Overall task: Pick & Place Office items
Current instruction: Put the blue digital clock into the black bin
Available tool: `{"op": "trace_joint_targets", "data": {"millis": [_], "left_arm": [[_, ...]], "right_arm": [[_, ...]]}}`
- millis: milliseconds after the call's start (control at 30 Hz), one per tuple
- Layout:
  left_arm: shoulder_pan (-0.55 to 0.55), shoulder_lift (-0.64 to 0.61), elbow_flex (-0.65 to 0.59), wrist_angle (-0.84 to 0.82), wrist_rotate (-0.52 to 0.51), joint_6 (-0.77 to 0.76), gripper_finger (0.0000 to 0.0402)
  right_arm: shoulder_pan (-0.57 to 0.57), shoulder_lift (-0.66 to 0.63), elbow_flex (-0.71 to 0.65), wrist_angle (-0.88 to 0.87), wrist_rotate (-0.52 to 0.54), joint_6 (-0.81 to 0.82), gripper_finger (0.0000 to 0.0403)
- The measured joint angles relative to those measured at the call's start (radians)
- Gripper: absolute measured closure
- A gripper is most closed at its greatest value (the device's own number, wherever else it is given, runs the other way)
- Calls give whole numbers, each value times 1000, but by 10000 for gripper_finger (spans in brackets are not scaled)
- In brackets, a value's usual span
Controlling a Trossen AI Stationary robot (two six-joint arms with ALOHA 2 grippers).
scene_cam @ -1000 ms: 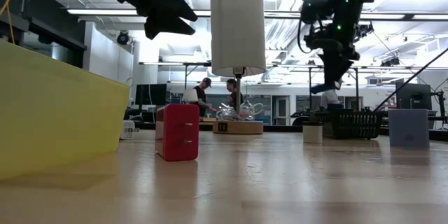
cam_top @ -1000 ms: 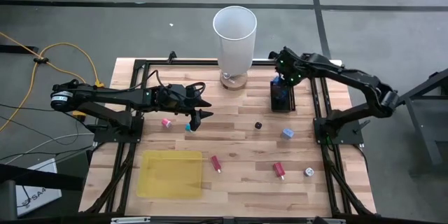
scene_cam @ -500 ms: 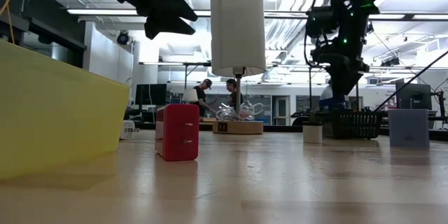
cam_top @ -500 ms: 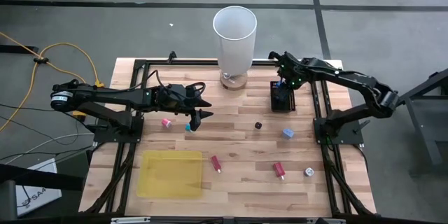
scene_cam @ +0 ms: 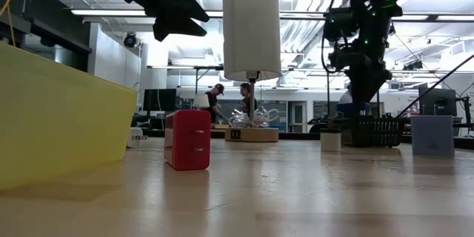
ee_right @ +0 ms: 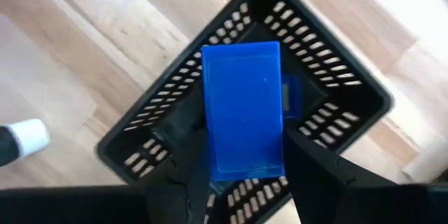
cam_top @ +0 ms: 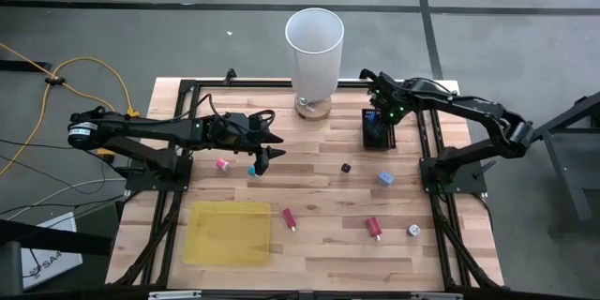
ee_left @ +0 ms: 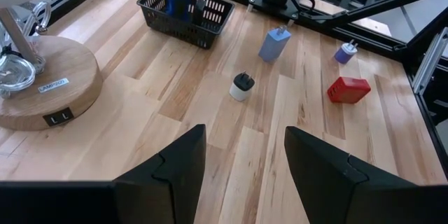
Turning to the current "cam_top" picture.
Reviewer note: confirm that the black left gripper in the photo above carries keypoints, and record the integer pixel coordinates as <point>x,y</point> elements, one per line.
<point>232,130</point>

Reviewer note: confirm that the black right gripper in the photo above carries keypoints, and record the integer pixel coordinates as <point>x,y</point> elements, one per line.
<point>388,103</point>

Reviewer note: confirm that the teal and white charger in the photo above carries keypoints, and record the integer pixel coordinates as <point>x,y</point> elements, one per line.
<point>251,171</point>

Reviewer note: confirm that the pink and white charger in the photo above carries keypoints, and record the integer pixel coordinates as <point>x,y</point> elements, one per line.
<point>222,164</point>

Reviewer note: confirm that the red wall charger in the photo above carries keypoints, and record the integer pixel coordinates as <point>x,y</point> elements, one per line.
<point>289,218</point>
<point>373,227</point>

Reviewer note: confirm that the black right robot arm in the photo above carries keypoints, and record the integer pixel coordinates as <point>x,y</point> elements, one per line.
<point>469,103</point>

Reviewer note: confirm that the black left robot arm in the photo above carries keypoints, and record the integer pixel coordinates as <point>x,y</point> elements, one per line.
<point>140,129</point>

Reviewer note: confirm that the black plastic mesh basket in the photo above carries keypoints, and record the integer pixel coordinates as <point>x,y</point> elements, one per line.
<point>386,143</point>

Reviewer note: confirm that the round wooden lamp base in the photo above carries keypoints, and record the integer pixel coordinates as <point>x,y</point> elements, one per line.
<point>313,113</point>

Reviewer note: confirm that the lavender cube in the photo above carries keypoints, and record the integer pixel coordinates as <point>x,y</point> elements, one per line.
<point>385,179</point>

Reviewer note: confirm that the white cylindrical lamp shade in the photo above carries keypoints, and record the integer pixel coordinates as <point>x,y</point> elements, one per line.
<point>314,65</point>

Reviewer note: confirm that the yellow translucent plastic bin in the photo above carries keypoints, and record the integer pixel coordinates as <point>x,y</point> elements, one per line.
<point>227,234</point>

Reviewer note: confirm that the grey metal stand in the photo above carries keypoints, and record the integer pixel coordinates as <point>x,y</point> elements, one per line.
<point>562,169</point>

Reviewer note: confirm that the black beam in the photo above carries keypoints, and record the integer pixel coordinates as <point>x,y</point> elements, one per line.
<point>47,239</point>

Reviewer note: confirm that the white printed box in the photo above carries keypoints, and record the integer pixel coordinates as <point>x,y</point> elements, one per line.
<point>51,262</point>

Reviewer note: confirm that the black floor bar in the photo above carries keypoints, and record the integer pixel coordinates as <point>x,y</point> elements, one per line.
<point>23,65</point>

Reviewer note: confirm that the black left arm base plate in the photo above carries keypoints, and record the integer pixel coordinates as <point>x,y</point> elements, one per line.
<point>183,183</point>

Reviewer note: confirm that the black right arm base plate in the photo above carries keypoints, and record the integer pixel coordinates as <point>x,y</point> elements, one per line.
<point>469,185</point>

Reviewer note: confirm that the silver rail bracket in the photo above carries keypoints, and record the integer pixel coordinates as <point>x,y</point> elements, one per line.
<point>436,296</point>
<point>173,295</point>

